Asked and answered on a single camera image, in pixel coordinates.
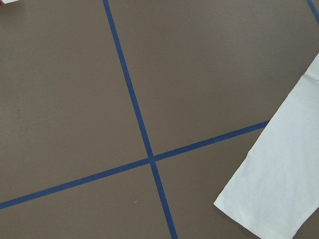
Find white long-sleeve printed shirt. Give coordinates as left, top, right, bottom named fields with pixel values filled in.
left=214, top=58, right=319, bottom=239

